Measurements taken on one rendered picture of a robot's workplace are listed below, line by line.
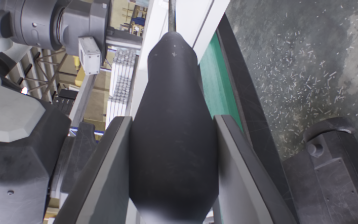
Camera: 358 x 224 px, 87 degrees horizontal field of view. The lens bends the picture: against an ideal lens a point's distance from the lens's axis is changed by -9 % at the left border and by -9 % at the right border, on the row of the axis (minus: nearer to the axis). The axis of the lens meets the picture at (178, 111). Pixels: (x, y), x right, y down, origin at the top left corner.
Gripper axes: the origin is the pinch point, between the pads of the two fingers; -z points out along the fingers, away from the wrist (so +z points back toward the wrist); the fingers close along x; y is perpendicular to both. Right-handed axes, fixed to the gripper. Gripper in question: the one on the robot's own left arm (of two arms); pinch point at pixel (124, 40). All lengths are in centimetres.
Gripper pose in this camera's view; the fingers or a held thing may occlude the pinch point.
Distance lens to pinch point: 38.5
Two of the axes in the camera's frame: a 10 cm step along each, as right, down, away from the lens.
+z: -9.5, -1.8, -2.6
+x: -3.1, 6.1, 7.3
